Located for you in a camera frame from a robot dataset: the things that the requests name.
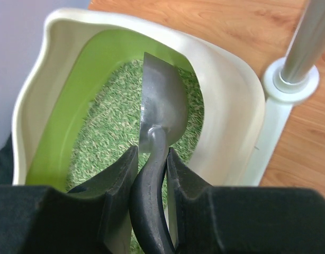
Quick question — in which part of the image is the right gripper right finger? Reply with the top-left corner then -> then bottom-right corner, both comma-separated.
166,149 -> 325,253

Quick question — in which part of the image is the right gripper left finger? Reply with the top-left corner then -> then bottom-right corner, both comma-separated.
0,146 -> 138,253

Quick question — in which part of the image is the grey metal scoop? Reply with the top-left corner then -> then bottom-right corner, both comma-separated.
129,52 -> 188,253

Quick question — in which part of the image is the cream green litter box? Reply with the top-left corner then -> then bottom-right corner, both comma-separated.
12,8 -> 265,189

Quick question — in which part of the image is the black cloth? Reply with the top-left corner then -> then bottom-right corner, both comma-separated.
0,134 -> 14,185

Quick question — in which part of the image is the white clothes rack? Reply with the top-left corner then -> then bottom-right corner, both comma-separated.
238,1 -> 325,186

